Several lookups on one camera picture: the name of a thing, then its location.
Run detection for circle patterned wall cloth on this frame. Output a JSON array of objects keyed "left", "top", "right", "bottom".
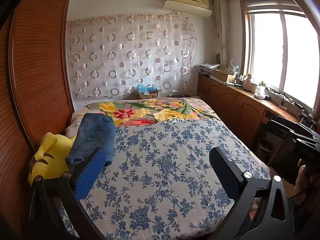
[{"left": 66, "top": 14, "right": 196, "bottom": 98}]

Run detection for blue floral bed sheet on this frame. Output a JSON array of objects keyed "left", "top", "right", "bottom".
[{"left": 61, "top": 119, "right": 272, "bottom": 240}]

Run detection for wall air conditioner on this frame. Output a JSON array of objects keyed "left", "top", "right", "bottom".
[{"left": 164, "top": 0, "right": 212, "bottom": 18}]

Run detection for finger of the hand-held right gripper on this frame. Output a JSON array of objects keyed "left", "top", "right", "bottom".
[
  {"left": 290, "top": 131, "right": 320, "bottom": 145},
  {"left": 269, "top": 119, "right": 315, "bottom": 137}
]

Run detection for open cardboard box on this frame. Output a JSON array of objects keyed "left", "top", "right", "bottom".
[{"left": 212, "top": 69, "right": 237, "bottom": 82}]

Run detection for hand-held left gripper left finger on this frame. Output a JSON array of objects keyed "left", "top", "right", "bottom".
[{"left": 29, "top": 147, "right": 108, "bottom": 240}]

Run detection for pink flower print blanket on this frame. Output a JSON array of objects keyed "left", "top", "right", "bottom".
[{"left": 65, "top": 97, "right": 272, "bottom": 170}]

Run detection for pink jar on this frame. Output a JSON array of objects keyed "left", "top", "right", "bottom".
[{"left": 243, "top": 74, "right": 253, "bottom": 91}]

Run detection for pale window curtain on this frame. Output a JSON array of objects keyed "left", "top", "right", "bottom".
[{"left": 213, "top": 0, "right": 233, "bottom": 70}]

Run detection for blue plastic bag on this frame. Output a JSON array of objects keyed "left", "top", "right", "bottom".
[{"left": 137, "top": 84, "right": 157, "bottom": 95}]

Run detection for person's right hand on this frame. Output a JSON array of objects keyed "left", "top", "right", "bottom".
[{"left": 294, "top": 166, "right": 320, "bottom": 200}]

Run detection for small cardboard box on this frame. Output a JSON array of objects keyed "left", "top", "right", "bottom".
[{"left": 139, "top": 90, "right": 159, "bottom": 100}]

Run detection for wooden slatted wardrobe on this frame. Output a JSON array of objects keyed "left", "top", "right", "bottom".
[{"left": 0, "top": 0, "right": 75, "bottom": 218}]

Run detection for stack of papers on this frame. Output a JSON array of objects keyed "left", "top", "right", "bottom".
[{"left": 197, "top": 63, "right": 222, "bottom": 76}]

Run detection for long wooden cabinet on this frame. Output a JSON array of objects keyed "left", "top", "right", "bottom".
[{"left": 197, "top": 75, "right": 320, "bottom": 167}]

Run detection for dark trash bin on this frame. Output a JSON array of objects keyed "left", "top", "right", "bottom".
[{"left": 258, "top": 139, "right": 274, "bottom": 153}]

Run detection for window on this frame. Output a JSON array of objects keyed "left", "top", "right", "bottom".
[{"left": 239, "top": 0, "right": 320, "bottom": 111}]

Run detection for blue denim pants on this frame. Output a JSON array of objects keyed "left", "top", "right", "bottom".
[{"left": 65, "top": 114, "right": 116, "bottom": 167}]

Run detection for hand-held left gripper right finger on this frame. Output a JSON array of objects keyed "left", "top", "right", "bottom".
[{"left": 209, "top": 147, "right": 295, "bottom": 240}]

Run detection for yellow plush toy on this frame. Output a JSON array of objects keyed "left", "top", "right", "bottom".
[{"left": 28, "top": 132, "right": 78, "bottom": 187}]

